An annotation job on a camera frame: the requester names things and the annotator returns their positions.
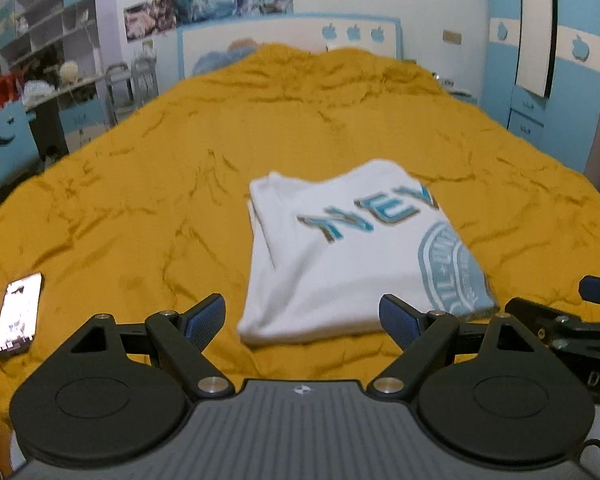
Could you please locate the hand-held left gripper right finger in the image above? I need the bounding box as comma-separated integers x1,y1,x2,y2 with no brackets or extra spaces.
367,293,537,401

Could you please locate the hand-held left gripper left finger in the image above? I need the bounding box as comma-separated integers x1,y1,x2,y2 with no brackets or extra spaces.
70,293,236,401

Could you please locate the white printed t-shirt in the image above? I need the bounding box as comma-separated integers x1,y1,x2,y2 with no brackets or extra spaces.
236,158,497,347

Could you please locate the yellow blanket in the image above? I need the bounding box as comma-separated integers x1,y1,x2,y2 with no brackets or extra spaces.
0,44,600,480

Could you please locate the black smartphone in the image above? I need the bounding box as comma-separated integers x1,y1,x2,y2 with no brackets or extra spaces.
0,271,46,361

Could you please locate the blue and white wardrobe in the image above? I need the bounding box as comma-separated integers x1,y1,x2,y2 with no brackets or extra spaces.
482,0,600,172

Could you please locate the cluttered desk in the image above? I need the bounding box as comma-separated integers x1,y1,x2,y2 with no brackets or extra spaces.
22,72,112,153

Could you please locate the blue pillow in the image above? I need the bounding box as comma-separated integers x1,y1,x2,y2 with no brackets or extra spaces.
192,50,237,77

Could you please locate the blue chair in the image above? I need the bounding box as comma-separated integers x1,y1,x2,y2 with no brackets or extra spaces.
0,100,39,192

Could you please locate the white and blue headboard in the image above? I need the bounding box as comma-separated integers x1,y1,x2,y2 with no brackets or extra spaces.
176,13,402,81

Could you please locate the red bag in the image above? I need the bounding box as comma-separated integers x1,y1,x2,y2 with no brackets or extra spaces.
0,74,27,112

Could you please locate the blue and white bookshelf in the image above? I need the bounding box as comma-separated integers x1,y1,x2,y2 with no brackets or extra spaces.
0,0,104,77

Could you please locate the black cable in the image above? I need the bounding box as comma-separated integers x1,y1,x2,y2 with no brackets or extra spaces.
577,438,600,480

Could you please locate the pinkish wall poster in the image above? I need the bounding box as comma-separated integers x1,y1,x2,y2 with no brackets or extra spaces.
124,0,179,44

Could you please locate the blue-green wall poster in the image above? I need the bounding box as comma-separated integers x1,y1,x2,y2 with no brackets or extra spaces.
175,0,234,25

